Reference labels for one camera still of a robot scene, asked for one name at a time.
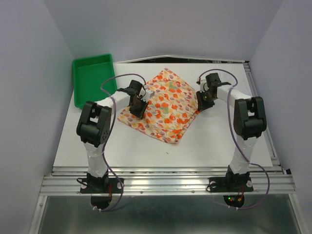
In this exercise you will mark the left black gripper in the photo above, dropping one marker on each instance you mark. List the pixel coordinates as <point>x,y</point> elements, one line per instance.
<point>140,113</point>

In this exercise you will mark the aluminium front rail frame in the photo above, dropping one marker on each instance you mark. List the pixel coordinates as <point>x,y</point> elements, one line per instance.
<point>157,181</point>

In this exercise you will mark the aluminium right side rail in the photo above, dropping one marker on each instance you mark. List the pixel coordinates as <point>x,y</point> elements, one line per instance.
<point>263,116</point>

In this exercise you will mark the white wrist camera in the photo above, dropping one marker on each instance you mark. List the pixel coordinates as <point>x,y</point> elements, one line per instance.
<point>203,85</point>
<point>147,94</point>

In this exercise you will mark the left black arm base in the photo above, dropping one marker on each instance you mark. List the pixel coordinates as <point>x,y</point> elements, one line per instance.
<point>104,195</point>

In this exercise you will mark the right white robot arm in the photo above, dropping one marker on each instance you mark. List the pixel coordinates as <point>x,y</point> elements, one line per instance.
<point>246,118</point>

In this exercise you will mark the orange floral skirt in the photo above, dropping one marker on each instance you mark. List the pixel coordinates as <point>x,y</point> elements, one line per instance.
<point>170,111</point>

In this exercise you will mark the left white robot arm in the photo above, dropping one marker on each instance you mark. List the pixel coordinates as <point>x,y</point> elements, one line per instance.
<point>97,120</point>

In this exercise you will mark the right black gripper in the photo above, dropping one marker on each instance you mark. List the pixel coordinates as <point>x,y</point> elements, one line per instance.
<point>202,105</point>

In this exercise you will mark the green plastic bin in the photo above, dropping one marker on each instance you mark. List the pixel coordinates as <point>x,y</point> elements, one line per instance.
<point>88,75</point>

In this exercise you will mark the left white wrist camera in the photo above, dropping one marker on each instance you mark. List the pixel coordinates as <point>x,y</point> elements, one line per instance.
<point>147,94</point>

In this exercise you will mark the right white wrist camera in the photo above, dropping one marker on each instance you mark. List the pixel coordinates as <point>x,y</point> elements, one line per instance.
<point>203,85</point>

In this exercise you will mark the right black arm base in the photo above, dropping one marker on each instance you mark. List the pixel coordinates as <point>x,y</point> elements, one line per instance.
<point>233,189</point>

